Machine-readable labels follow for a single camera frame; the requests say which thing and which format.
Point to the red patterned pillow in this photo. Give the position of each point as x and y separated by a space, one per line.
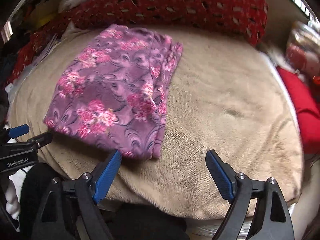
247 18

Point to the beige fleece blanket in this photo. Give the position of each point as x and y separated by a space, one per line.
223 96

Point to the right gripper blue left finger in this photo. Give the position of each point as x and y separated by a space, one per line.
93 187

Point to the white plastic bag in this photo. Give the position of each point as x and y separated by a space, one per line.
66 5

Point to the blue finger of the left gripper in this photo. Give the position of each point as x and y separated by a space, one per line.
41 140
18 131

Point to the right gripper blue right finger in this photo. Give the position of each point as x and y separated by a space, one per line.
234 187

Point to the purple floral garment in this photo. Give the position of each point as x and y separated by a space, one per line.
114 93

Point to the red cushion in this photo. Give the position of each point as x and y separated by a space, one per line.
307 110

